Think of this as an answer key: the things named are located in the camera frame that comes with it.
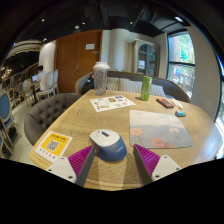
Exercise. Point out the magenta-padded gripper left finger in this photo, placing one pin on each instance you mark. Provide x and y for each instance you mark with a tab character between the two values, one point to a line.
80	161

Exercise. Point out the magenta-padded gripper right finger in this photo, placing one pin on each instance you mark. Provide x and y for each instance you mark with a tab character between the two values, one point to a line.
149	160

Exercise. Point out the white and blue computer mouse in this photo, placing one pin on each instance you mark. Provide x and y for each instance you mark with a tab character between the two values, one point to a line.
108	146

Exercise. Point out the yellow code card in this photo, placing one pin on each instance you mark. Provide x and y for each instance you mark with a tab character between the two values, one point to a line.
53	146

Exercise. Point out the small teal pack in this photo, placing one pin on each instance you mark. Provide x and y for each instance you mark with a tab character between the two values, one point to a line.
180	114

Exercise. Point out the grey tufted armchair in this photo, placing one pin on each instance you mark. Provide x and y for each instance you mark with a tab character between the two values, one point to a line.
46	113

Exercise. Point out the black and red flat box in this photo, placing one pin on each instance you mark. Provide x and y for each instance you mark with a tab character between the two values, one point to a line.
165	103

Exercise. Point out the white tube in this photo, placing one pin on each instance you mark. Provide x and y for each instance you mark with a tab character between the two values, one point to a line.
177	104

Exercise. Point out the white sticker sheet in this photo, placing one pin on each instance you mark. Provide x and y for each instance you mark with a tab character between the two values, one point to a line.
111	103

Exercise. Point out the striped cushion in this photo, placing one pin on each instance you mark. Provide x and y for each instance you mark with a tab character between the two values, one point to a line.
113	84
157	90
130	86

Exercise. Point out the green drink can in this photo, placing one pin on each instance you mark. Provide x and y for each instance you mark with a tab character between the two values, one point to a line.
146	89

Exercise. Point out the grey curved sofa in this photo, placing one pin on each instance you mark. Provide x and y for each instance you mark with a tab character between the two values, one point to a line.
170	87

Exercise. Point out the clear shaker bottle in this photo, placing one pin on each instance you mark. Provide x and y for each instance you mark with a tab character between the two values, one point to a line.
100	81

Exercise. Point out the white dining chair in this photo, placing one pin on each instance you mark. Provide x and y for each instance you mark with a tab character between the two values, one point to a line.
50	83

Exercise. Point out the blue upholstered chair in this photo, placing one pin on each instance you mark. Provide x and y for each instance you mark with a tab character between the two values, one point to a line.
5	110

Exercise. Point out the person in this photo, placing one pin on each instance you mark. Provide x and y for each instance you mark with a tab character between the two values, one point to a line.
41	78

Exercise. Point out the brown wooden door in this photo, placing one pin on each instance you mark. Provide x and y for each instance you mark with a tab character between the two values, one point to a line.
71	63

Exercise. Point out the glass-front cabinet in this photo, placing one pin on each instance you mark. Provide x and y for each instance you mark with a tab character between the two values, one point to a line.
145	58

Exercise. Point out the black-framed window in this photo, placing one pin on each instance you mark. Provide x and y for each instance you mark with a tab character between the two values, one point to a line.
181	63

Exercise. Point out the white door sign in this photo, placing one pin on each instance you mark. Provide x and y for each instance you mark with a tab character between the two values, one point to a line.
90	46

